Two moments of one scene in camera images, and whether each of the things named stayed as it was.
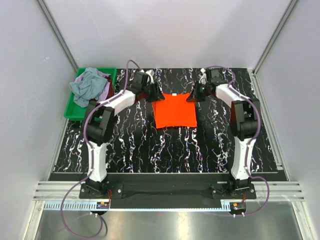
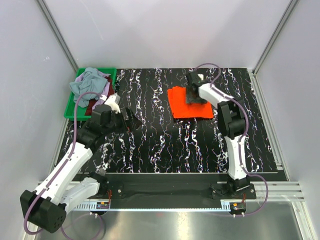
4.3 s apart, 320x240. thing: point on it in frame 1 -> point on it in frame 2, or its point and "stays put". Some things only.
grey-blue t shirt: x=88 y=88 stays put
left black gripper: x=156 y=95 -> x=133 y=122
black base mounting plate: x=167 y=190 stays put
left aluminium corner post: x=54 y=30 stays put
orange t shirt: x=174 y=110 -> x=177 y=100
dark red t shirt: x=110 y=91 stays put
